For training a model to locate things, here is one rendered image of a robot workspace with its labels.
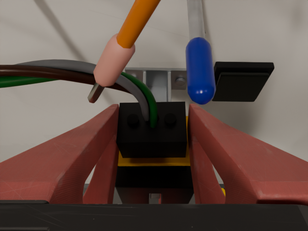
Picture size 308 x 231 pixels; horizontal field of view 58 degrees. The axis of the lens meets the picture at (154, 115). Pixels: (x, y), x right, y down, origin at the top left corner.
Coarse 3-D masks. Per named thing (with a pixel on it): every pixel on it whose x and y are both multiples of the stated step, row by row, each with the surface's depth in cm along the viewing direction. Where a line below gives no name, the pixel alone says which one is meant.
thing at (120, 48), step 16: (144, 0) 4; (160, 0) 4; (128, 16) 4; (144, 16) 4; (128, 32) 4; (112, 48) 4; (128, 48) 4; (112, 64) 5; (96, 80) 5; (112, 80) 5; (96, 96) 6
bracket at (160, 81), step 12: (132, 72) 20; (144, 72) 20; (156, 72) 20; (168, 72) 20; (180, 72) 20; (156, 84) 21; (168, 84) 19; (180, 84) 21; (156, 96) 21; (168, 96) 19
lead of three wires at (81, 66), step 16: (16, 64) 8; (32, 64) 8; (48, 64) 8; (64, 64) 8; (80, 64) 8; (0, 80) 7; (16, 80) 8; (32, 80) 8; (48, 80) 8; (80, 80) 8; (128, 80) 9; (144, 96) 10; (144, 112) 11
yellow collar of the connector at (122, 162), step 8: (120, 152) 14; (120, 160) 13; (128, 160) 13; (136, 160) 13; (144, 160) 13; (152, 160) 13; (160, 160) 13; (168, 160) 13; (176, 160) 13; (184, 160) 13
